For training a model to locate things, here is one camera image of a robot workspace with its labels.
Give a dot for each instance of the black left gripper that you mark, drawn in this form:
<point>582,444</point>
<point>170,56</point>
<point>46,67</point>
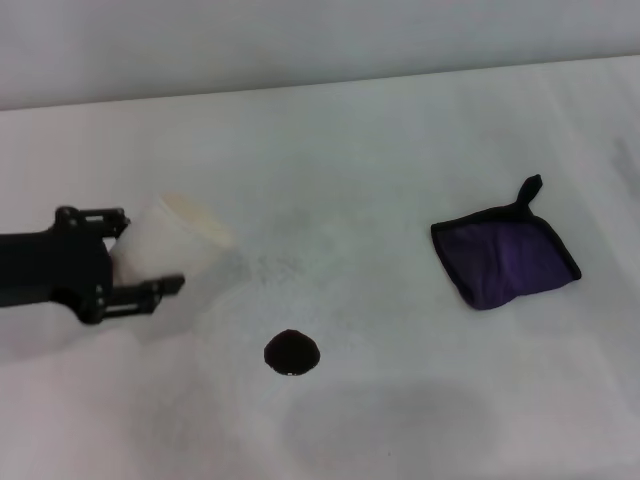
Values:
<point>50,267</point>

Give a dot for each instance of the purple rag with black trim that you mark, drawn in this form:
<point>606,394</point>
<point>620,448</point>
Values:
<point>505,255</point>

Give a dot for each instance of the black water stain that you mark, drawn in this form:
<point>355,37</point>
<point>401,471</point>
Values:
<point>291,353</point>

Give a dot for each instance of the white paper cup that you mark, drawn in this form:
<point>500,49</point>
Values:
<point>170,240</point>

